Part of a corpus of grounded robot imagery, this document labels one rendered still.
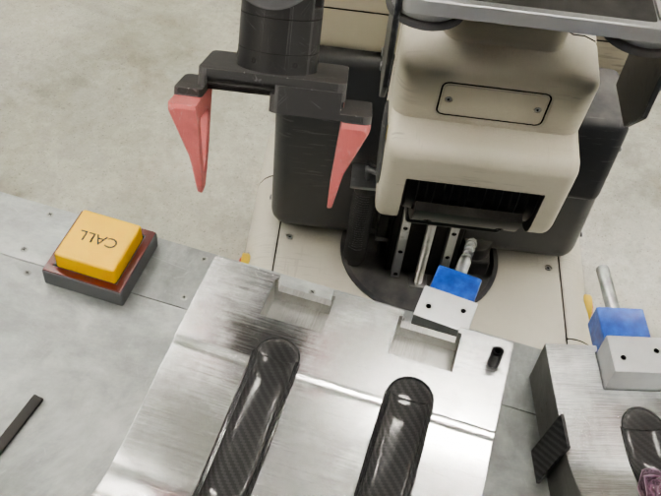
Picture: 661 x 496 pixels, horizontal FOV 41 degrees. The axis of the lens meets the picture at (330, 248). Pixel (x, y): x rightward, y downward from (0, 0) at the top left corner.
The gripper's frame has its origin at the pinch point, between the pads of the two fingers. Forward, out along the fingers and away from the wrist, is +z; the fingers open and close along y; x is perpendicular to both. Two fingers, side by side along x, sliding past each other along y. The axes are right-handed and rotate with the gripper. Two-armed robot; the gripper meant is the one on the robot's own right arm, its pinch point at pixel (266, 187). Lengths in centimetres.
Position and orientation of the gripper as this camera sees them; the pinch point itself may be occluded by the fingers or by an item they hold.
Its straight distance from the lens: 67.0
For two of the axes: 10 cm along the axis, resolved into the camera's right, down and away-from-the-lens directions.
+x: 0.4, -3.8, 9.2
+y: 9.9, 1.2, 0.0
